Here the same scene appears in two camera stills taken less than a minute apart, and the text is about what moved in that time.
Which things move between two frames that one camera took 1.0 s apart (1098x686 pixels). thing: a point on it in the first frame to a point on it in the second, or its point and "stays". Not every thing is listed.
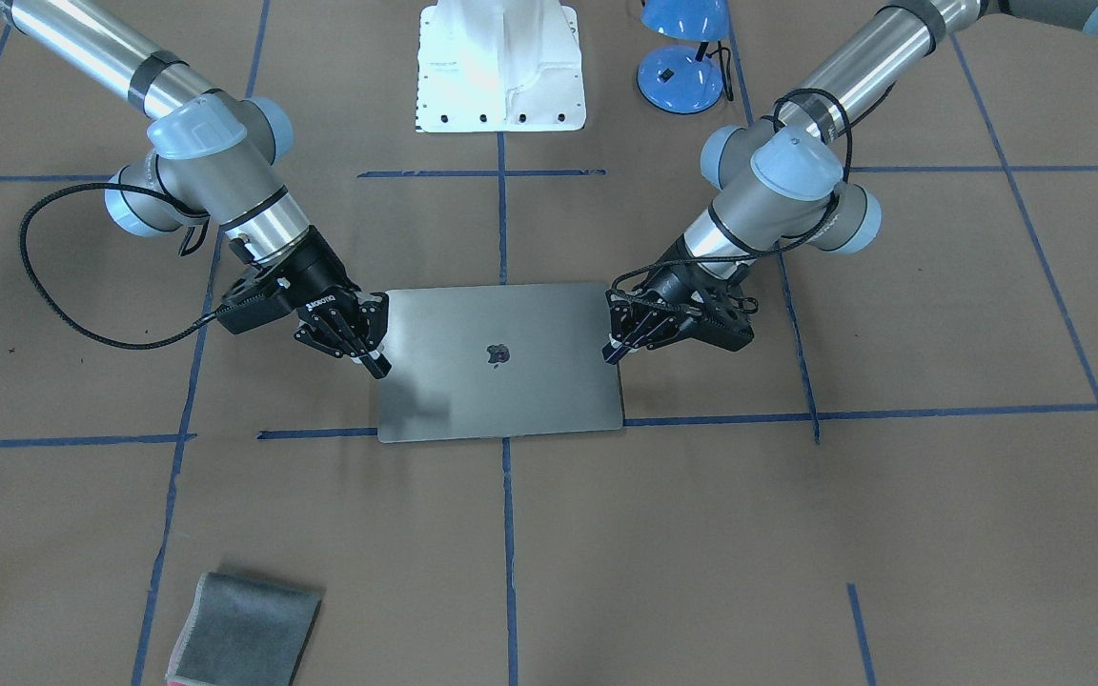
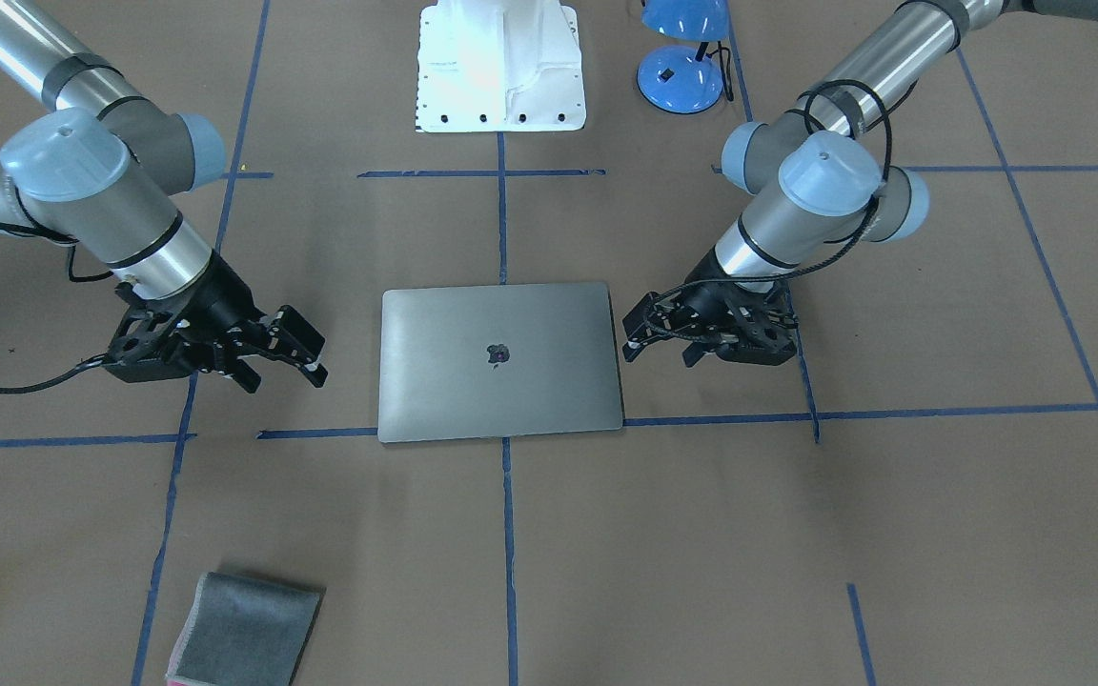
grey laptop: (498, 361) stays
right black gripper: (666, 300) to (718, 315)
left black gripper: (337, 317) to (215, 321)
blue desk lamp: (681, 79) stays
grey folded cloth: (242, 633) stays
